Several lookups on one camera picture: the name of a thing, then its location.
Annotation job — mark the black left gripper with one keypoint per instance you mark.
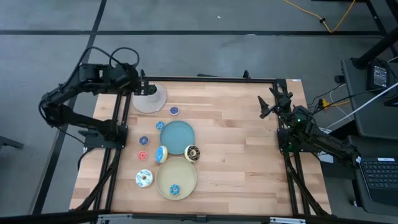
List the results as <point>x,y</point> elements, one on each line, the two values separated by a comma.
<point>132,81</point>

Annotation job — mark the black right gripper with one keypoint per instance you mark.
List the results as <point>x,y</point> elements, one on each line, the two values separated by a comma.
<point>289,112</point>

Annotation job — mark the small blue sprinkled donut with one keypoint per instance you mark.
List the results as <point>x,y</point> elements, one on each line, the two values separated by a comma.
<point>171,110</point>

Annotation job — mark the small dark blue donut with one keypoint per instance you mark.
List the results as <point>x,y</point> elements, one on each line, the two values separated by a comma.
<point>141,141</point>

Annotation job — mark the small pink donut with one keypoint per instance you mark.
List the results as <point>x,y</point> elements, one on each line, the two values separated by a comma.
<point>139,155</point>

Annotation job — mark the large white-blue marbled donut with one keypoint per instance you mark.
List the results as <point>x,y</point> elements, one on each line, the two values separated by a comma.
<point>140,179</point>

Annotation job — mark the small light blue donut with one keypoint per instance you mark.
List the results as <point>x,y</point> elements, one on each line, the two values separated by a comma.
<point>172,189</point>

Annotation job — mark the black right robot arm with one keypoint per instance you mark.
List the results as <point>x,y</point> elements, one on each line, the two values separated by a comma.
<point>326,143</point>

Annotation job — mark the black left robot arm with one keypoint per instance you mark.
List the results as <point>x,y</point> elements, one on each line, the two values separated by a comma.
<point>71,118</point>

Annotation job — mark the white pot with plant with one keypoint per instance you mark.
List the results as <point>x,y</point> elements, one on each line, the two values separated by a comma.
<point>157,95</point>

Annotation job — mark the small teal blue donut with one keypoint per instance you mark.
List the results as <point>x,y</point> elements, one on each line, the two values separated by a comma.
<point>157,125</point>

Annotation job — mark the yellow power plug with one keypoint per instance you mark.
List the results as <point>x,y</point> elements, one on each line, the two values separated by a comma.
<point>325,102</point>

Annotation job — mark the blue round plate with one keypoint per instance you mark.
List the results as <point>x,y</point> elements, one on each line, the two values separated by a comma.
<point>177,137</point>

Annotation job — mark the large blue iced donut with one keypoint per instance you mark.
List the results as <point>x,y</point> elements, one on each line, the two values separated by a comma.
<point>161,154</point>

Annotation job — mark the large chocolate sprinkled donut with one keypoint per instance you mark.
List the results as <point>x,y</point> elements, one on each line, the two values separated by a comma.
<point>188,154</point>

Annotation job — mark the beige round plate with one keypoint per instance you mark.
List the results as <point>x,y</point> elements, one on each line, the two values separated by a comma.
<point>183,174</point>

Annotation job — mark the dark grey side desk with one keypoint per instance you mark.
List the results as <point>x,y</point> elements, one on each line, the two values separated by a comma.
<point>373,118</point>

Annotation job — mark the black labelled power supply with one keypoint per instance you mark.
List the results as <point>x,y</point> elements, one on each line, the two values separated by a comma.
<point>380,76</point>

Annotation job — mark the black stand pole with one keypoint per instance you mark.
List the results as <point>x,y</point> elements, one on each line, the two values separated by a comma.
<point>376,49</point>

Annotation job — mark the black keyboard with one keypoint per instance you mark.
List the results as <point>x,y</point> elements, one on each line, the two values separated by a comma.
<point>381,174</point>

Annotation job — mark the black aluminium table frame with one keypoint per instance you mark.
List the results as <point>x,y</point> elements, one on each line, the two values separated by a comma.
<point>202,79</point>

